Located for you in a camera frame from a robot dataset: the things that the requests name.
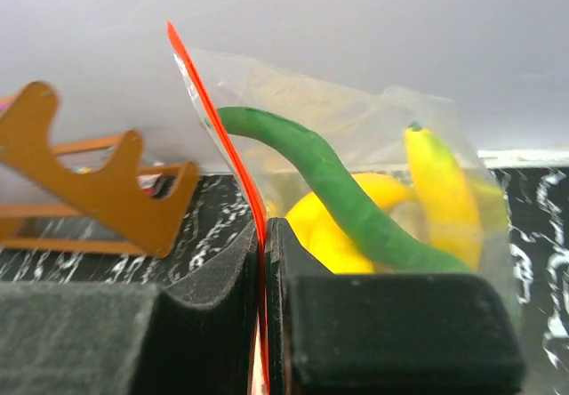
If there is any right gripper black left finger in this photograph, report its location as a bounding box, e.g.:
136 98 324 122
1 225 258 394

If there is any wooden shelf rack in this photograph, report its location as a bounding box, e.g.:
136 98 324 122
1 81 199 258

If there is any yellow banana bunch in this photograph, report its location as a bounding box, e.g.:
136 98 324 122
286 126 508 274

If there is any green chili pepper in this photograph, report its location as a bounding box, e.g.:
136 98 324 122
218 106 471 273

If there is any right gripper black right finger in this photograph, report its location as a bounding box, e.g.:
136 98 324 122
265 218 526 394

